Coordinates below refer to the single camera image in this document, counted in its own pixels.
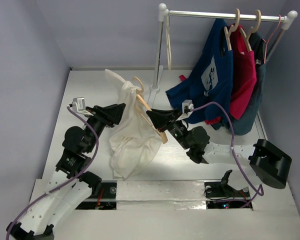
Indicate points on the dark teal t shirt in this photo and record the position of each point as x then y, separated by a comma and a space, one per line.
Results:
258, 85

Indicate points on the pink wire hanger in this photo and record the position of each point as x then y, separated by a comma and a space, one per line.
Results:
268, 41

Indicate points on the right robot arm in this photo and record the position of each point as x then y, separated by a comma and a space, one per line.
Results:
259, 163

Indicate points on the red t shirt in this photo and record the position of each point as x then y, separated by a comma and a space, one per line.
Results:
225, 73

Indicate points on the white t shirt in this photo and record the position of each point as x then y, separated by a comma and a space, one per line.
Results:
134, 142

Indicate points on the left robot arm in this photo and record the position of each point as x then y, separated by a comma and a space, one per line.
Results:
71, 183

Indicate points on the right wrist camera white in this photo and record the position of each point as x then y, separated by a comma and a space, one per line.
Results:
187, 107

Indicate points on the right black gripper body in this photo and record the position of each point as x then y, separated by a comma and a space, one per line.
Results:
172, 120

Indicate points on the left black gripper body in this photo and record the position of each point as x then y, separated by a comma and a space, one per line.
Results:
97, 123

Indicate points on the wooden hanger under blue shirt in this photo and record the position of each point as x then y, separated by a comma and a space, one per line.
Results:
231, 29

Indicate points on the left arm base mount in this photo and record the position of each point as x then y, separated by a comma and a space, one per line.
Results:
105, 199

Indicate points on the blue t shirt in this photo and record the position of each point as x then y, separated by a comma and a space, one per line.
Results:
211, 79

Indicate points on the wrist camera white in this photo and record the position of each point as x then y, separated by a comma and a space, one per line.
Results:
187, 107
78, 105

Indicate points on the wooden hanger under red shirt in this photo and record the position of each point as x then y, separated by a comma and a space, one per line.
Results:
252, 30

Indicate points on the wooden hanger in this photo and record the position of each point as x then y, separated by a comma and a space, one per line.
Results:
231, 29
144, 107
252, 30

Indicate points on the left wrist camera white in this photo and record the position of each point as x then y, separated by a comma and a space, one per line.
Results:
78, 105

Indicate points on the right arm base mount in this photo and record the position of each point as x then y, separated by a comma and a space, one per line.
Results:
219, 195

